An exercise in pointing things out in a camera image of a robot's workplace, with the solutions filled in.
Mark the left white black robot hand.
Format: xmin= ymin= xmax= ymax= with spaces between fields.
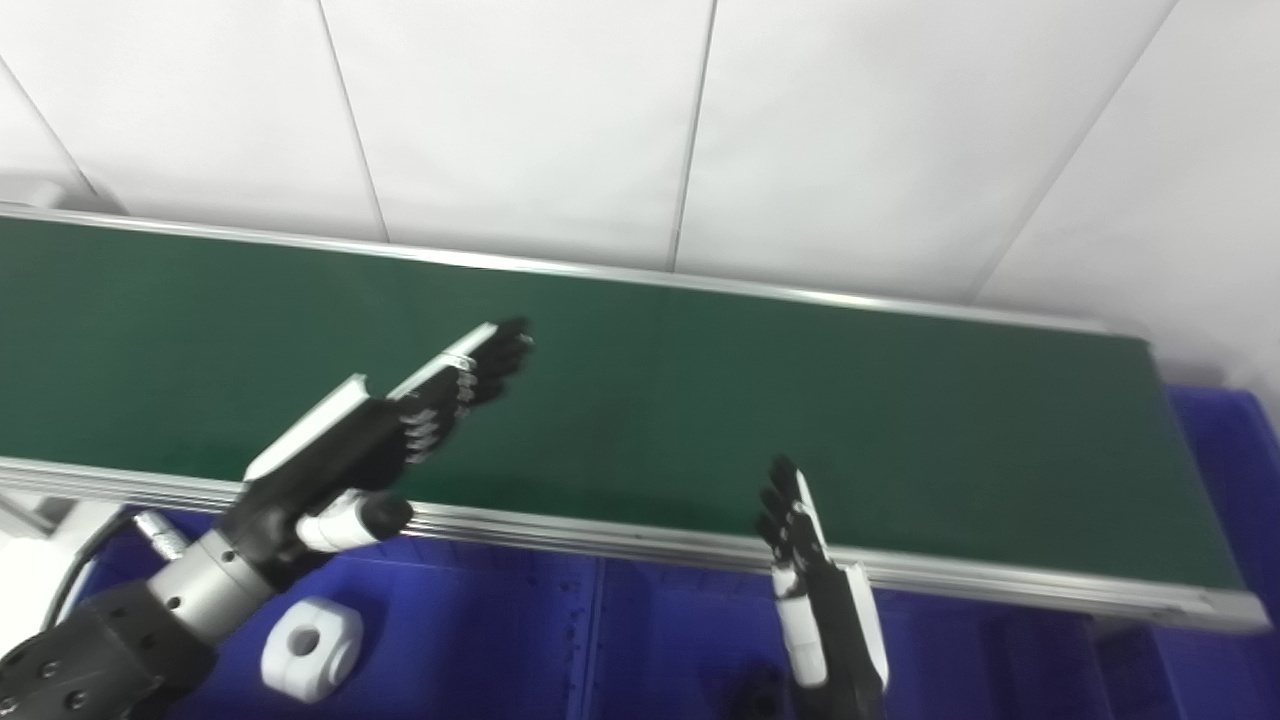
xmin=242 ymin=317 xmax=535 ymax=592

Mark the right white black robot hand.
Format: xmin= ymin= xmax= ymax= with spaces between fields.
xmin=756 ymin=456 xmax=890 ymax=720

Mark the white round plastic part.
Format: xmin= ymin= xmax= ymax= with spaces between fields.
xmin=261 ymin=596 xmax=364 ymax=704

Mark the black plastic part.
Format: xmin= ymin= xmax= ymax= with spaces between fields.
xmin=724 ymin=664 xmax=793 ymax=720

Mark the blue plastic bin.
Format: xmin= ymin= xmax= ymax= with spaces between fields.
xmin=1090 ymin=384 xmax=1280 ymax=720
xmin=590 ymin=553 xmax=1131 ymax=720
xmin=58 ymin=508 xmax=603 ymax=720

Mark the green conveyor belt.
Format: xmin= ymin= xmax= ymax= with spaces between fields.
xmin=0 ymin=205 xmax=1273 ymax=634

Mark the grey conveyor support leg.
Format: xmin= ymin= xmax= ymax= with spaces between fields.
xmin=0 ymin=493 xmax=63 ymax=538

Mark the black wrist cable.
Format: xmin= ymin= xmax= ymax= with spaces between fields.
xmin=48 ymin=508 xmax=188 ymax=633

